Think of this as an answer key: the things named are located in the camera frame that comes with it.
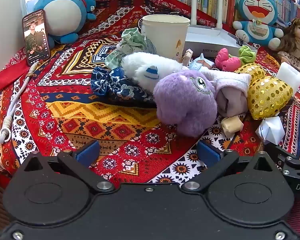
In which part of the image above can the purple plush toy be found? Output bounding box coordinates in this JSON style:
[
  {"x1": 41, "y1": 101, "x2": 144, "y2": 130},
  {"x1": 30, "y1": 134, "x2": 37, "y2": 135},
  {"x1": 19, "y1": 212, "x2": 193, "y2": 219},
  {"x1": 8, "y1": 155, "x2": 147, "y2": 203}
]
[{"x1": 153, "y1": 69, "x2": 218, "y2": 138}]

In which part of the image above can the brown-haired doll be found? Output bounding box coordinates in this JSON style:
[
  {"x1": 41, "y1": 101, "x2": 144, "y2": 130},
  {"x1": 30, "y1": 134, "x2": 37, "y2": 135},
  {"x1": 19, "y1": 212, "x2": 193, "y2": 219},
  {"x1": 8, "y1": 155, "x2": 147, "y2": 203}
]
[{"x1": 276, "y1": 18, "x2": 300, "y2": 83}]

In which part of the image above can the beige soft block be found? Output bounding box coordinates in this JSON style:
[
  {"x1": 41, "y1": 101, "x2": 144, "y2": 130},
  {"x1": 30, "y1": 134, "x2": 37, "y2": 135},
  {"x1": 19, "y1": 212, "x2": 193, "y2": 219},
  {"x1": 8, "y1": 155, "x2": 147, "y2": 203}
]
[{"x1": 221, "y1": 116, "x2": 243, "y2": 138}]

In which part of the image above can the blue face mask packet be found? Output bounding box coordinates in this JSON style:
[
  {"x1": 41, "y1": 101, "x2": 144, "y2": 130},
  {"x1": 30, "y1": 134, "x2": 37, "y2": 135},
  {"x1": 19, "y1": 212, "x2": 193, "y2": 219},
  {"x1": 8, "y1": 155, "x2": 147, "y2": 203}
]
[{"x1": 187, "y1": 56, "x2": 215, "y2": 71}]

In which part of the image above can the white foam block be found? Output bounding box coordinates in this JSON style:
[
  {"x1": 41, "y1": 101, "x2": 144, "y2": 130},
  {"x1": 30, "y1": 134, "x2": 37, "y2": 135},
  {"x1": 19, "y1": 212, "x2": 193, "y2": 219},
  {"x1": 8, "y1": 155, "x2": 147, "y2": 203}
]
[{"x1": 276, "y1": 62, "x2": 300, "y2": 97}]

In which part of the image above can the black smartphone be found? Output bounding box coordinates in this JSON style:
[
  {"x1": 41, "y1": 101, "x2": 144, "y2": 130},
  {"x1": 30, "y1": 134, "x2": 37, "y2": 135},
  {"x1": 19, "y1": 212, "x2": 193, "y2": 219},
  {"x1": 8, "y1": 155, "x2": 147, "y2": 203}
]
[{"x1": 22, "y1": 9, "x2": 51, "y2": 66}]

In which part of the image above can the white charging cable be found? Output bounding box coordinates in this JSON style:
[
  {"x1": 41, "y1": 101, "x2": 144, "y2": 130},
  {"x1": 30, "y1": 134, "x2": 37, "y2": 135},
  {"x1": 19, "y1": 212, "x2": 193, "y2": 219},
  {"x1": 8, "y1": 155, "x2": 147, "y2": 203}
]
[{"x1": 0, "y1": 61, "x2": 39, "y2": 143}]

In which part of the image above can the lilac sock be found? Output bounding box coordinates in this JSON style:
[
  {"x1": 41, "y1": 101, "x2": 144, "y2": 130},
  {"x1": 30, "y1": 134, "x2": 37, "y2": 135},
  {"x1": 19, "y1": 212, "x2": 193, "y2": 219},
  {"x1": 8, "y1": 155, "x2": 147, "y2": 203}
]
[{"x1": 202, "y1": 69, "x2": 252, "y2": 118}]

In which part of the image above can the round blue plush toy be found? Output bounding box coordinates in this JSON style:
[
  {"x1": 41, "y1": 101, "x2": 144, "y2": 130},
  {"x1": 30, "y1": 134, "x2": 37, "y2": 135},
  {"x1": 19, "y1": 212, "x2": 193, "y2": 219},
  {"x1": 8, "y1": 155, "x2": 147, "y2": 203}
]
[{"x1": 32, "y1": 0, "x2": 97, "y2": 45}]

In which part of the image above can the small beige striped block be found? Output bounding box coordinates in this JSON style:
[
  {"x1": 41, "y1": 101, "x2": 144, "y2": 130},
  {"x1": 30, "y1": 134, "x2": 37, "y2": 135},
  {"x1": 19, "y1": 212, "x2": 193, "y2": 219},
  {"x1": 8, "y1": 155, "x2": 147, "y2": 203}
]
[{"x1": 181, "y1": 49, "x2": 194, "y2": 67}]

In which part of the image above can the white pipe frame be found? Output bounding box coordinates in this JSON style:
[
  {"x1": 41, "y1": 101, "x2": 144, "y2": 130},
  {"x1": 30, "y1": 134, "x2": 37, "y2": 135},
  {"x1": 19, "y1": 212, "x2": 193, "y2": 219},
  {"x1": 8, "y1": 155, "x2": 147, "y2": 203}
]
[{"x1": 191, "y1": 0, "x2": 228, "y2": 33}]

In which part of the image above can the blue floral pouch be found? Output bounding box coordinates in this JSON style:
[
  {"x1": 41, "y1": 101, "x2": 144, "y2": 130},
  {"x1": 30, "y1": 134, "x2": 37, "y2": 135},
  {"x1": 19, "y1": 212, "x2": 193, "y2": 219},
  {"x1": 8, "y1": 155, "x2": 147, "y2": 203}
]
[{"x1": 91, "y1": 67, "x2": 157, "y2": 108}]

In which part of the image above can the red patterned blanket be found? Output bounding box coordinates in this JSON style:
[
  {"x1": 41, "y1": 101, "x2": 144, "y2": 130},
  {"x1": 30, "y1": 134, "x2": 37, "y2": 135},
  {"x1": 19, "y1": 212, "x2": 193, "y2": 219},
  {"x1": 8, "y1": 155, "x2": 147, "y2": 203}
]
[{"x1": 0, "y1": 0, "x2": 300, "y2": 200}]

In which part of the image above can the white paper ball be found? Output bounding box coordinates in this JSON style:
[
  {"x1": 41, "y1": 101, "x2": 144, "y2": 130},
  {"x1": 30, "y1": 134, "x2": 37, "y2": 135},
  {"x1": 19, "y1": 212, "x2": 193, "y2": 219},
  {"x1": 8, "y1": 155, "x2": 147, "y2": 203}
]
[{"x1": 255, "y1": 117, "x2": 285, "y2": 145}]

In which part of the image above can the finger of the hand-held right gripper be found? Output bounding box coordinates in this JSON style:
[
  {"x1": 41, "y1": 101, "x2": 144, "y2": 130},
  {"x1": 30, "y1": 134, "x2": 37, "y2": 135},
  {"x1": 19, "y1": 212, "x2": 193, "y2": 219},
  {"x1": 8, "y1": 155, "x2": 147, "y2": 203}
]
[{"x1": 264, "y1": 142, "x2": 300, "y2": 178}]

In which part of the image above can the bright green scrunchie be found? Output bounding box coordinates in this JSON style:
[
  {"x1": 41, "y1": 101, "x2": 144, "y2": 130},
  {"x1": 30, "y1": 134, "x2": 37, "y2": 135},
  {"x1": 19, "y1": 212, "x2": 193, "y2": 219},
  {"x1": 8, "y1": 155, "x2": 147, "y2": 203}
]
[{"x1": 238, "y1": 45, "x2": 257, "y2": 65}]

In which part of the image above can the gold sequin heart pillow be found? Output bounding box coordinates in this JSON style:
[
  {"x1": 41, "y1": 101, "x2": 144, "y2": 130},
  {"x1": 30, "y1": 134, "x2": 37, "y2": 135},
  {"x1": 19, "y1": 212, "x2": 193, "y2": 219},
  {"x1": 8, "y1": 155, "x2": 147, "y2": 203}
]
[{"x1": 234, "y1": 63, "x2": 293, "y2": 120}]

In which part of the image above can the pink scrunchie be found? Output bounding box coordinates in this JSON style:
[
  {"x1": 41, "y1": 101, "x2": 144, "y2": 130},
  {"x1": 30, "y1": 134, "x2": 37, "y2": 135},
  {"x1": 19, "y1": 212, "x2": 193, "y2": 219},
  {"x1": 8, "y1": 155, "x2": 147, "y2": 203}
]
[{"x1": 214, "y1": 48, "x2": 241, "y2": 72}]

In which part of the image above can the green checkered scrunchie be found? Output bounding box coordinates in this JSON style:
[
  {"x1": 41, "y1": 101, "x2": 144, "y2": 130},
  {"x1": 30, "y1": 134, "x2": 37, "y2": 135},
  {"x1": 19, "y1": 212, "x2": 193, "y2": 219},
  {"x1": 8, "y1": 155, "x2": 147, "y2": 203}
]
[{"x1": 105, "y1": 27, "x2": 150, "y2": 70}]

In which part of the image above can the blue cat plush toy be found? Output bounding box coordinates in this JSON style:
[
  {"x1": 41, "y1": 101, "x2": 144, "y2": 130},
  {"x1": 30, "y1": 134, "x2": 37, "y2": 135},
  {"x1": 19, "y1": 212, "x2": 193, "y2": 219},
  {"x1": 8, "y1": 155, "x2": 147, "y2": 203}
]
[{"x1": 232, "y1": 0, "x2": 284, "y2": 50}]

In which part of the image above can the white paper cup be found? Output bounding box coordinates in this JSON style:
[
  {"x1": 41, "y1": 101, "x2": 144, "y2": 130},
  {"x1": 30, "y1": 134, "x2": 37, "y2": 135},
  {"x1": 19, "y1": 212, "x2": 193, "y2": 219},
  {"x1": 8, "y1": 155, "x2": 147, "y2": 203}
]
[{"x1": 141, "y1": 14, "x2": 191, "y2": 62}]

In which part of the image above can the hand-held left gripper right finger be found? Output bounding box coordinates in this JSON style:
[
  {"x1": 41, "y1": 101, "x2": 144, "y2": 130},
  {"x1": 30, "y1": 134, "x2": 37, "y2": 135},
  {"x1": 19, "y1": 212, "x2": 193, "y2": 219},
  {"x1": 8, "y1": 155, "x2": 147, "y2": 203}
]
[{"x1": 181, "y1": 140, "x2": 278, "y2": 193}]

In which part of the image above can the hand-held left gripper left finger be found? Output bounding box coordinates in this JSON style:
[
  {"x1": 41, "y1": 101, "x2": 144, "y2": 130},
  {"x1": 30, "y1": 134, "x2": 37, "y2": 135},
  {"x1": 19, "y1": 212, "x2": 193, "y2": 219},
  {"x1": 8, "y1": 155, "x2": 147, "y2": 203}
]
[{"x1": 22, "y1": 140, "x2": 115, "y2": 193}]

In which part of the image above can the white cardboard box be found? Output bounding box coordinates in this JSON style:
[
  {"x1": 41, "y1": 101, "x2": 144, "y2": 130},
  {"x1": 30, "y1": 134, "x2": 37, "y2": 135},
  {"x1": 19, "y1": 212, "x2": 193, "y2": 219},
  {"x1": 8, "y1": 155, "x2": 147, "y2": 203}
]
[{"x1": 185, "y1": 25, "x2": 257, "y2": 58}]

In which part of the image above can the white plush toy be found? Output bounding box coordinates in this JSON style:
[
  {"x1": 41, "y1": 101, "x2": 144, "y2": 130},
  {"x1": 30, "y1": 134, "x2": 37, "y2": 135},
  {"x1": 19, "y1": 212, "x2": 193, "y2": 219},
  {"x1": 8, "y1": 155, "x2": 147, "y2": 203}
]
[{"x1": 121, "y1": 52, "x2": 188, "y2": 93}]

